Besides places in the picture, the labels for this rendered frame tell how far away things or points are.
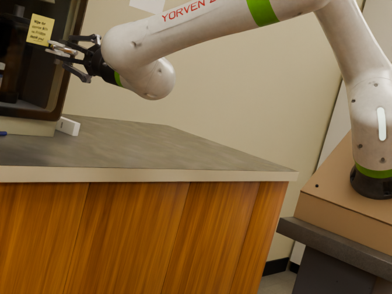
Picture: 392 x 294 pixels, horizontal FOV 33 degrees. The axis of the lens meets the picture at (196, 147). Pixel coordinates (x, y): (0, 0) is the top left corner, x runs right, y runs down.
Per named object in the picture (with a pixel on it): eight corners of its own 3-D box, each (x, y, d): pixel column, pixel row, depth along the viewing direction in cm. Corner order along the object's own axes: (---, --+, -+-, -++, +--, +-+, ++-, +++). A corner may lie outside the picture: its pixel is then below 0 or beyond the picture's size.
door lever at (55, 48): (40, 48, 178) (42, 39, 177) (66, 54, 185) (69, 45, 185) (52, 52, 175) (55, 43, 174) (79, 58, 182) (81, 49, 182)
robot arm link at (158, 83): (170, 113, 158) (191, 74, 160) (144, 87, 148) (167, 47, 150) (128, 98, 166) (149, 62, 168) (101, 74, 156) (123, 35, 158)
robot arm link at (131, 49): (265, 38, 139) (259, -2, 144) (245, 6, 130) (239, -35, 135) (118, 88, 151) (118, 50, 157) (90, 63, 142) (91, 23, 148)
